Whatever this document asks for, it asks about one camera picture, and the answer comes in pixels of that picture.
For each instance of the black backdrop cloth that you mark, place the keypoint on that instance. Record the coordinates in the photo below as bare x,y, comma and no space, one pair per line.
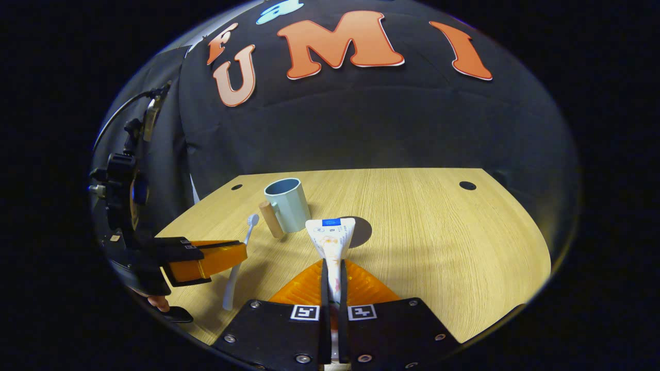
386,123

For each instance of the dark grey side curtain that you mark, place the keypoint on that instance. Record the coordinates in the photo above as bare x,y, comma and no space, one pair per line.
165,154

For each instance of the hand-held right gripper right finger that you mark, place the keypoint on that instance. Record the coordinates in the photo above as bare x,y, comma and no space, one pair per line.
397,330

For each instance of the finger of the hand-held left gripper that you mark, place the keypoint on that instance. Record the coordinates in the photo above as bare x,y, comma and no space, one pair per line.
211,263
175,243

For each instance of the light blue cup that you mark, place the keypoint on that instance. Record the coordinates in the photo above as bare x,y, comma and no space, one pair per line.
289,206

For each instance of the white toothbrush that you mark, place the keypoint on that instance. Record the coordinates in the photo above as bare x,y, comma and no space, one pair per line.
230,288

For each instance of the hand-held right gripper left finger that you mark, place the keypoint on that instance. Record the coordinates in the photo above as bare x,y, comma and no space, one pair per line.
273,330

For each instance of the white toothpaste tube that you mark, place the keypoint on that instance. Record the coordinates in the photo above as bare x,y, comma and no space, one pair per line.
331,239

